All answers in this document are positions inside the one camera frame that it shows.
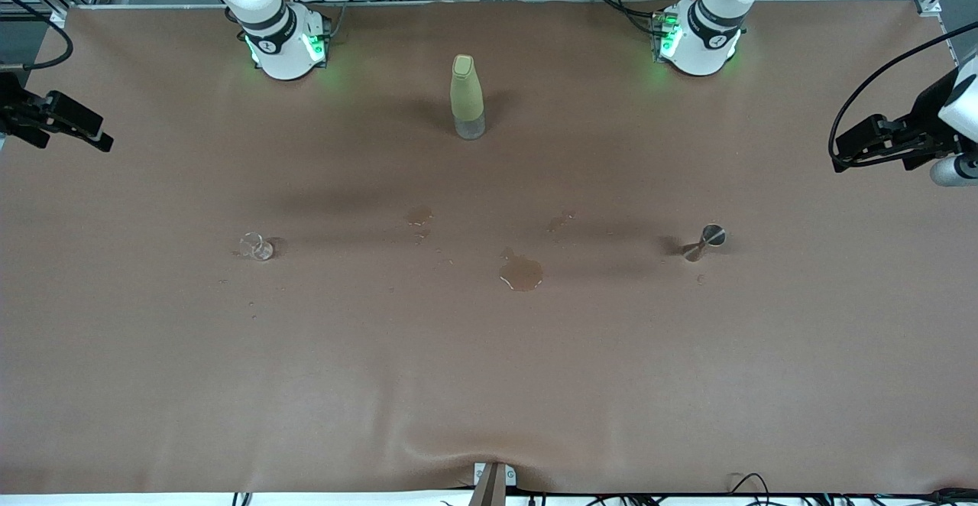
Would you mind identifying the green bottle with glass base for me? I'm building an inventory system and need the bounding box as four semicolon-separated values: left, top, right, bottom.
449;54;487;141

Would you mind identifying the steel double cone jigger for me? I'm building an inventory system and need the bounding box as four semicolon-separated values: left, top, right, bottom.
682;224;727;263

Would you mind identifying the brown table cloth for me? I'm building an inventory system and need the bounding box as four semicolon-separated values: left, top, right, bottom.
0;0;978;495

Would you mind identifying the thin black cable loop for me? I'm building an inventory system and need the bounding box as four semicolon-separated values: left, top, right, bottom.
726;473;771;506

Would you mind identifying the metal table edge bracket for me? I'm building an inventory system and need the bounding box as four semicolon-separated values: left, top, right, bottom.
472;462;517;506

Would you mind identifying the clear glass measuring beaker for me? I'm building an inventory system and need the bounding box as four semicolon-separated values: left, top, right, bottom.
239;232;274;262

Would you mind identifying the large liquid puddle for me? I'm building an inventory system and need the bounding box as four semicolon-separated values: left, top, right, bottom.
499;246;545;293

